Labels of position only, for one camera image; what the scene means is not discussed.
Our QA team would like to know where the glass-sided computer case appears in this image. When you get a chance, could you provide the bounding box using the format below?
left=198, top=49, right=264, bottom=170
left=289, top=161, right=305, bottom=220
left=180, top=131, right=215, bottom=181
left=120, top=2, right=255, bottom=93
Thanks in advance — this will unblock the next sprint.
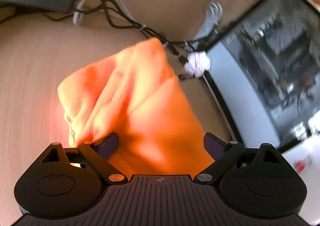
left=203, top=0, right=319, bottom=153

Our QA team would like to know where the orange pumpkin costume garment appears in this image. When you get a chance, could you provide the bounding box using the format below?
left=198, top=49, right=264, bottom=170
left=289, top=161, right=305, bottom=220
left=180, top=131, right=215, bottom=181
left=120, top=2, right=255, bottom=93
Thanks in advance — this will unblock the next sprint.
left=57, top=39, right=213, bottom=177

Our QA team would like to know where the white cable knot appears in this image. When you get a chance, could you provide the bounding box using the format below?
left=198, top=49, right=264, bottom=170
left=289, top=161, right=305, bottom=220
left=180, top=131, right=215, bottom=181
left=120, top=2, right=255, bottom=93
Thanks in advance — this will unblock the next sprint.
left=183, top=51, right=210, bottom=78

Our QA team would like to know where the black cable bundle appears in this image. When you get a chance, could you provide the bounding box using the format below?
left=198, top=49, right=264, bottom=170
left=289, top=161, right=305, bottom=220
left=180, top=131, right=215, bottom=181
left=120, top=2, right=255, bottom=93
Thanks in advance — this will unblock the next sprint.
left=42, top=0, right=208, bottom=80

